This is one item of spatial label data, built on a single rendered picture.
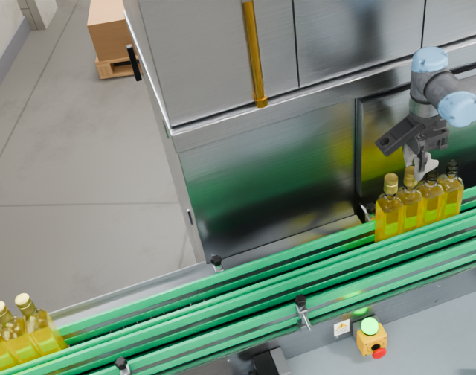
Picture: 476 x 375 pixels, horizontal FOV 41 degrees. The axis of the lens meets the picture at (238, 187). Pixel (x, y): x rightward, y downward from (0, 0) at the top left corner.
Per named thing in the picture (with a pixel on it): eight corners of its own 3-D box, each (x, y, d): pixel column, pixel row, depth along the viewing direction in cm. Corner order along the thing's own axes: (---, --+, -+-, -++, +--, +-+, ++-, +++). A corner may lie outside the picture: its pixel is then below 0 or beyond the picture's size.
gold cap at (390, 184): (392, 182, 167) (393, 170, 164) (400, 190, 164) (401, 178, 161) (380, 188, 166) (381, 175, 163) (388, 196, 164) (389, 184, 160)
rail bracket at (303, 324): (309, 321, 169) (306, 291, 160) (319, 344, 164) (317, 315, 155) (294, 325, 169) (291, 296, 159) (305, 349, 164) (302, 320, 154)
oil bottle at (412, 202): (409, 231, 185) (414, 178, 170) (419, 244, 181) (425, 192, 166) (391, 236, 184) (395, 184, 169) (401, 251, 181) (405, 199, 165)
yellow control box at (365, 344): (375, 329, 179) (375, 314, 174) (387, 351, 174) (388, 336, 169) (352, 337, 178) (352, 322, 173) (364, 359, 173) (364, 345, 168)
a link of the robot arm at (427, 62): (424, 69, 135) (404, 49, 141) (420, 110, 143) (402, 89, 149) (458, 59, 136) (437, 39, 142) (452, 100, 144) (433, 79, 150)
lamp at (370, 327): (373, 319, 173) (373, 312, 171) (381, 332, 170) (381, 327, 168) (358, 324, 172) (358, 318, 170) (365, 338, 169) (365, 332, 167)
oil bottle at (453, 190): (446, 219, 186) (455, 166, 171) (457, 232, 182) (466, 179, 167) (429, 225, 186) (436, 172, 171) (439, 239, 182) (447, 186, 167)
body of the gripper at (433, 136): (448, 150, 156) (453, 111, 148) (416, 161, 155) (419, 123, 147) (431, 132, 162) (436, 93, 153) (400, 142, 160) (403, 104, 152)
